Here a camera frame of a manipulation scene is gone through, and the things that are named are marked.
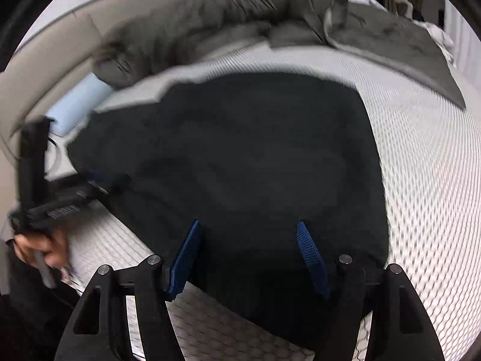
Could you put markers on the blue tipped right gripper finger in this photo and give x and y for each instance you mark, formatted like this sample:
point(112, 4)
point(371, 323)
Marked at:
point(100, 180)

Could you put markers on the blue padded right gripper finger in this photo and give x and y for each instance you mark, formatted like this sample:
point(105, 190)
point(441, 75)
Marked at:
point(400, 328)
point(98, 327)

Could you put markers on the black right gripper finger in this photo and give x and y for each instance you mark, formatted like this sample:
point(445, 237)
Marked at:
point(122, 183)

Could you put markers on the black pants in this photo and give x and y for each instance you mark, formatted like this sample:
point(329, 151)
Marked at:
point(248, 156)

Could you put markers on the person's left hand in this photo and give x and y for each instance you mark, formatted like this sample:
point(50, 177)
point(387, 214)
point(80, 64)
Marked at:
point(55, 248)

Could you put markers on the light blue pillow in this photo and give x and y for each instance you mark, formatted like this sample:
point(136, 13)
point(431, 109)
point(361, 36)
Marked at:
point(77, 103)

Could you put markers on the beige padded headboard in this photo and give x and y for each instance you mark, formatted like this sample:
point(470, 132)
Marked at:
point(55, 59)

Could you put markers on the white mesh mattress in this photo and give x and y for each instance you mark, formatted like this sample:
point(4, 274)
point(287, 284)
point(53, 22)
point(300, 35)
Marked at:
point(430, 161)

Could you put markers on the grey green duvet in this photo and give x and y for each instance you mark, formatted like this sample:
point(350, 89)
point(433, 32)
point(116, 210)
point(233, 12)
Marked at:
point(183, 31)

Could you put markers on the white sheer curtain right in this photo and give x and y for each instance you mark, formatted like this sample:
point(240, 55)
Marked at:
point(467, 46)

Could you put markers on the white desk lamp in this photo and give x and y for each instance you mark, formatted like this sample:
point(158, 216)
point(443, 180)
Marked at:
point(404, 8)

